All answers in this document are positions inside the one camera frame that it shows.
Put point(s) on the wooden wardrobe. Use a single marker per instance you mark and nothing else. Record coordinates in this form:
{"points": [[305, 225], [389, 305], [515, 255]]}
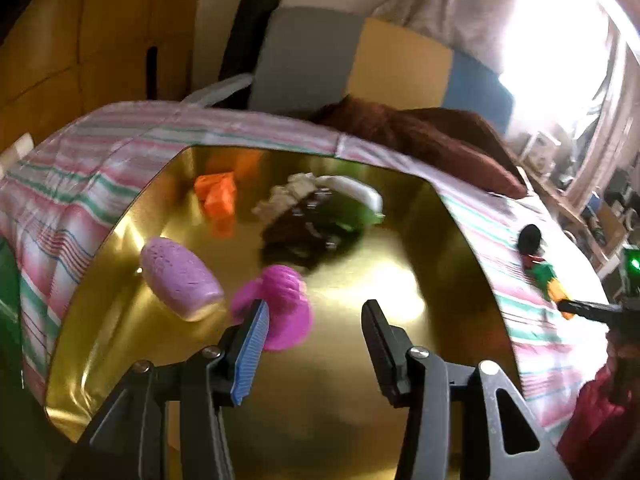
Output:
{"points": [[75, 35]]}

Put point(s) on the green container with white lid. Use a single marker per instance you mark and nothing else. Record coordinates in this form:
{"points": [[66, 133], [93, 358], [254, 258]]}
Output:
{"points": [[357, 200]]}

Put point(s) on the pale patterned curtain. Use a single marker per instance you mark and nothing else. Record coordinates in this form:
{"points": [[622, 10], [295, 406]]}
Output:
{"points": [[450, 5]]}

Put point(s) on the orange holed block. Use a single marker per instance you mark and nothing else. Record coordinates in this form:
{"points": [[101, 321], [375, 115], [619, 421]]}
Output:
{"points": [[217, 195]]}

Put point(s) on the clear ridged plastic piece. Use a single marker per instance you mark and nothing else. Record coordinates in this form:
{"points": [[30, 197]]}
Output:
{"points": [[285, 192]]}

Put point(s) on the grey yellow blue headboard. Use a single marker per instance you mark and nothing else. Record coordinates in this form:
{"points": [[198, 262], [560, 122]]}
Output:
{"points": [[310, 60]]}

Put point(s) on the brown quilted blanket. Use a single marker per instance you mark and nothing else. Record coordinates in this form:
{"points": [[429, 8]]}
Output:
{"points": [[425, 135]]}

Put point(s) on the purple oval soap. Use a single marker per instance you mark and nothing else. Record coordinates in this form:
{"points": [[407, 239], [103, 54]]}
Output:
{"points": [[175, 275]]}

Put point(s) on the glossy brown toy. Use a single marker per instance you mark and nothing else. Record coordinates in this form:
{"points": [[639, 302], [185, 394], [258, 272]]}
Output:
{"points": [[310, 230]]}

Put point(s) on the striped pink green bedsheet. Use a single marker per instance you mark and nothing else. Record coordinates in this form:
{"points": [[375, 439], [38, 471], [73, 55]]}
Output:
{"points": [[75, 185]]}

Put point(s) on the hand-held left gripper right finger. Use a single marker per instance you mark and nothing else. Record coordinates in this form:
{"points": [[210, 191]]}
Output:
{"points": [[380, 355]]}

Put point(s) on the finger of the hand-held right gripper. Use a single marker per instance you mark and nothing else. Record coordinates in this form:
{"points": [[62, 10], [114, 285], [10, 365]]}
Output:
{"points": [[585, 308]]}

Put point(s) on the gold metal tin tray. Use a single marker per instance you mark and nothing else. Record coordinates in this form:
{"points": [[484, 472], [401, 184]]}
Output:
{"points": [[350, 280]]}

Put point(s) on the wooden shelf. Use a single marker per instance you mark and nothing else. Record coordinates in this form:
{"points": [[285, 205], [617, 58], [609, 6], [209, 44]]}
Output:
{"points": [[575, 210]]}

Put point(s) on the white box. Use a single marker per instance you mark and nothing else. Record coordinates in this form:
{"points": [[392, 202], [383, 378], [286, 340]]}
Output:
{"points": [[542, 147]]}

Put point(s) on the pink bumpy toy with base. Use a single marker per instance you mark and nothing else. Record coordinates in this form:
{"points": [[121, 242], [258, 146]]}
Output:
{"points": [[285, 305]]}

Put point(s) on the black haired doll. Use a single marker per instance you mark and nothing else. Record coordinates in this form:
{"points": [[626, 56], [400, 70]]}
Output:
{"points": [[542, 272]]}

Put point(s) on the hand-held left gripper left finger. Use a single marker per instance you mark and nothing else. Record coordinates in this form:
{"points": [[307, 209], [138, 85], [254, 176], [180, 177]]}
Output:
{"points": [[250, 355]]}

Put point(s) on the pale blue plastic bar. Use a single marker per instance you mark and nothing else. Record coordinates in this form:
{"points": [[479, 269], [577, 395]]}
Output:
{"points": [[220, 91]]}

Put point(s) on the black rolled mat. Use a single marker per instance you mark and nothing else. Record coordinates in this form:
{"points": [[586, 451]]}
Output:
{"points": [[245, 30]]}

